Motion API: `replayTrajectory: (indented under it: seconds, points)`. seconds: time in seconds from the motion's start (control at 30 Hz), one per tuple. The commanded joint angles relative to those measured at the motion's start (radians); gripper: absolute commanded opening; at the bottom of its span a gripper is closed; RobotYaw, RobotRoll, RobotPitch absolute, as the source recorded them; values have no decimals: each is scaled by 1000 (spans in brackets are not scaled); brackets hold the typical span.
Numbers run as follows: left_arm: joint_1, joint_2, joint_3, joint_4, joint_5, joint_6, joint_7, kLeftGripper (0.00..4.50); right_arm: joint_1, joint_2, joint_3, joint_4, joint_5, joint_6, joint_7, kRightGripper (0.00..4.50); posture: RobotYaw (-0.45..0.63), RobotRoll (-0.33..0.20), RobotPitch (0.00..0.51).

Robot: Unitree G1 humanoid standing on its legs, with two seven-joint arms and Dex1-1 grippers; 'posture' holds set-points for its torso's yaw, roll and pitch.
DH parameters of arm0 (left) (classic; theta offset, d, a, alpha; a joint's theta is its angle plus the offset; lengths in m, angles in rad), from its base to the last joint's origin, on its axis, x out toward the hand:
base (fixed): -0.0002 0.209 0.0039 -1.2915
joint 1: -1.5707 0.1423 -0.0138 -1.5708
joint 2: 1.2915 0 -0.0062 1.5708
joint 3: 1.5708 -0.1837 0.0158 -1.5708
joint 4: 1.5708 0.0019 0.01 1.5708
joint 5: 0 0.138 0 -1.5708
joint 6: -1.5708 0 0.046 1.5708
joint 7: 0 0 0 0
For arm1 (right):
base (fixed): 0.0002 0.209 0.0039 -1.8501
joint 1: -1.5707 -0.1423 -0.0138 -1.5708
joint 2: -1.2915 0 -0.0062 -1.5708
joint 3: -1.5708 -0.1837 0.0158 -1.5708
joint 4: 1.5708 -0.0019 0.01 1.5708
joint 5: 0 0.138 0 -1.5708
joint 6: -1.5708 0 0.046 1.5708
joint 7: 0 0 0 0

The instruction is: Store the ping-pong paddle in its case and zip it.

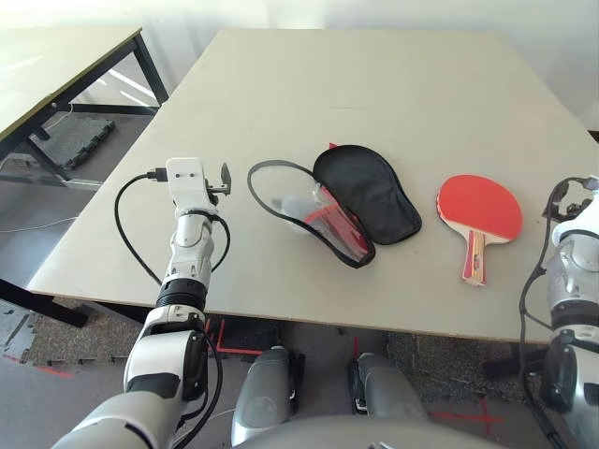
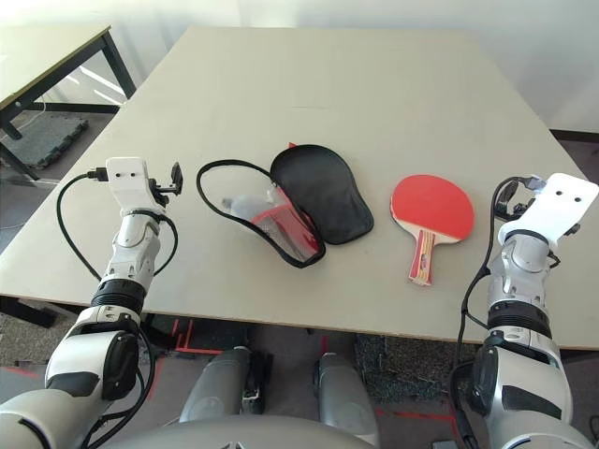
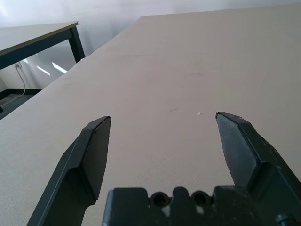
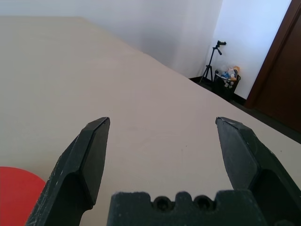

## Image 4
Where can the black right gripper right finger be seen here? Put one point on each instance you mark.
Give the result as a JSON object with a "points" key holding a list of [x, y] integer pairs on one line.
{"points": [[249, 155]]}

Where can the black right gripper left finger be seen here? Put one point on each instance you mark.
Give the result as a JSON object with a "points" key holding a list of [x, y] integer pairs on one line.
{"points": [[70, 169]]}

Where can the red ping-pong paddle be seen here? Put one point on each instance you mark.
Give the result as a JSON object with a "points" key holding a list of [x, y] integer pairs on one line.
{"points": [[16, 193]]}

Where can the black mesh trash bin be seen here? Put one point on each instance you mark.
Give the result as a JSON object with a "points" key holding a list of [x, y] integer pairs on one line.
{"points": [[224, 88]]}

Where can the pile of discarded bottles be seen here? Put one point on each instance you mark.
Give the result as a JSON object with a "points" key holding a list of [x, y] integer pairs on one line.
{"points": [[229, 74]]}

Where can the brown wooden door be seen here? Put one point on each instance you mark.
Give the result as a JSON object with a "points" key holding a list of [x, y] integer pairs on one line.
{"points": [[282, 70]]}

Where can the black camera tripod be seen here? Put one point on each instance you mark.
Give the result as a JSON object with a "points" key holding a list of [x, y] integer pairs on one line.
{"points": [[212, 54]]}

